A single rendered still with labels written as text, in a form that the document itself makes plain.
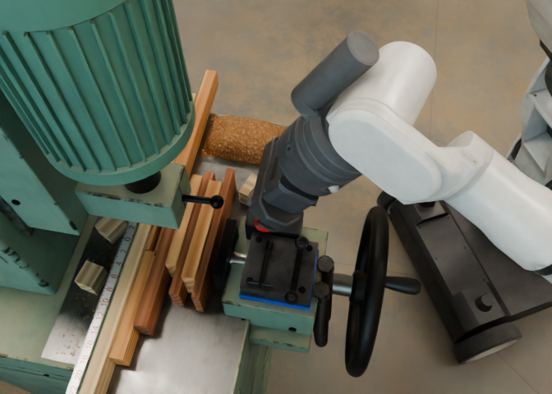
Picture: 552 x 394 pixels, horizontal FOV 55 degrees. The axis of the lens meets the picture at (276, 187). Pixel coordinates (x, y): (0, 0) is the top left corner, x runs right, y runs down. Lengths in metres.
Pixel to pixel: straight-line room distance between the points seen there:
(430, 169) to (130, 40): 0.27
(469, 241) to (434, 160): 1.32
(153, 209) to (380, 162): 0.37
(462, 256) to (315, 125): 1.25
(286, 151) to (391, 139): 0.14
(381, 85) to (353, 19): 2.07
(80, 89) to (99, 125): 0.05
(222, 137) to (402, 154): 0.53
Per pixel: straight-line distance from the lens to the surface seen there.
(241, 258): 0.79
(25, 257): 0.89
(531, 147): 1.34
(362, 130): 0.45
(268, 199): 0.60
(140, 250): 0.83
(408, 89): 0.49
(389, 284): 0.82
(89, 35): 0.44
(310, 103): 0.51
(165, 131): 0.55
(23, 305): 1.03
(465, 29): 2.61
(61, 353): 0.97
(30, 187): 0.71
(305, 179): 0.55
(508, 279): 1.77
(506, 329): 1.68
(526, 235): 0.52
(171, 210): 0.72
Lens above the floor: 1.69
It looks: 60 degrees down
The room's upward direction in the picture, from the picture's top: straight up
